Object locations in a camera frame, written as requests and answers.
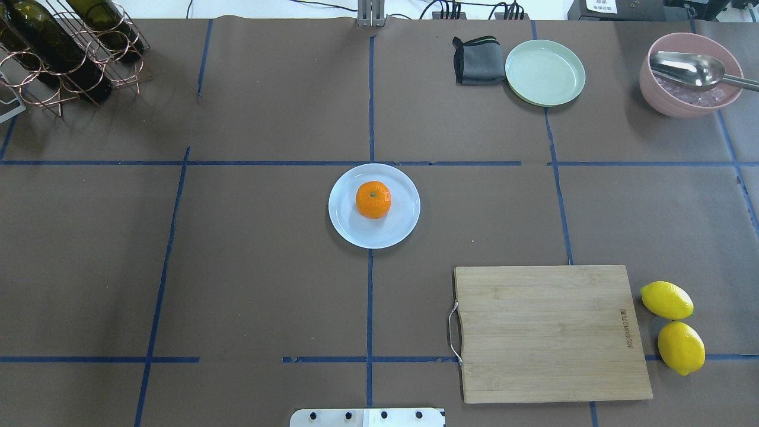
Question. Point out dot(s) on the light blue plate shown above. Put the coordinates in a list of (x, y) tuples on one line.
[(384, 232)]

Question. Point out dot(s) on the orange fruit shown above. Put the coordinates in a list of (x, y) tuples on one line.
[(373, 200)]

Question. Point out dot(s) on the mint green plate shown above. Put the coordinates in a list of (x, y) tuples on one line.
[(545, 73)]

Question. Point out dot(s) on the dark grey folded cloth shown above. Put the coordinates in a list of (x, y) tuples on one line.
[(478, 62)]

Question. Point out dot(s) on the wooden cutting board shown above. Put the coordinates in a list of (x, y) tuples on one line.
[(547, 334)]

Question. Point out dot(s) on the black desktop computer box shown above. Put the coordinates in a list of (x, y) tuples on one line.
[(654, 11)]

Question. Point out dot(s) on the lower yellow lemon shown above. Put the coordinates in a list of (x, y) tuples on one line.
[(667, 300)]

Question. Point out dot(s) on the yellow lemon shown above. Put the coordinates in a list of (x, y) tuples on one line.
[(681, 348), (667, 300)]

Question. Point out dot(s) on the pink bowl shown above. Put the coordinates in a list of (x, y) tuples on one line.
[(664, 103)]

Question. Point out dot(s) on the lower dark wine bottle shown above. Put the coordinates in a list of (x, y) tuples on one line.
[(112, 29)]

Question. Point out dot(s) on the dark wine bottle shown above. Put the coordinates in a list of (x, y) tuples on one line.
[(50, 41), (112, 29)]

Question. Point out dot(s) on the upper yellow lemon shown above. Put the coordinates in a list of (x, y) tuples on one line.
[(681, 348)]

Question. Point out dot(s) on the clear plastic ice cubes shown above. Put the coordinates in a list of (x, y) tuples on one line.
[(693, 95)]

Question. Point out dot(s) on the metal ice scoop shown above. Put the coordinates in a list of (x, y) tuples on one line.
[(696, 70)]

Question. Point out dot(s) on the upper dark wine bottle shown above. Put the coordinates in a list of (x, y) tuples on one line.
[(50, 41)]

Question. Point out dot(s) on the aluminium frame post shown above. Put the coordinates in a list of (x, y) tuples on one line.
[(371, 13)]

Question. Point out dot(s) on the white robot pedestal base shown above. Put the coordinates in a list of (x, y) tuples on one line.
[(404, 416)]

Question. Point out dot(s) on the copper wire bottle rack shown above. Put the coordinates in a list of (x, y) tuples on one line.
[(26, 77)]

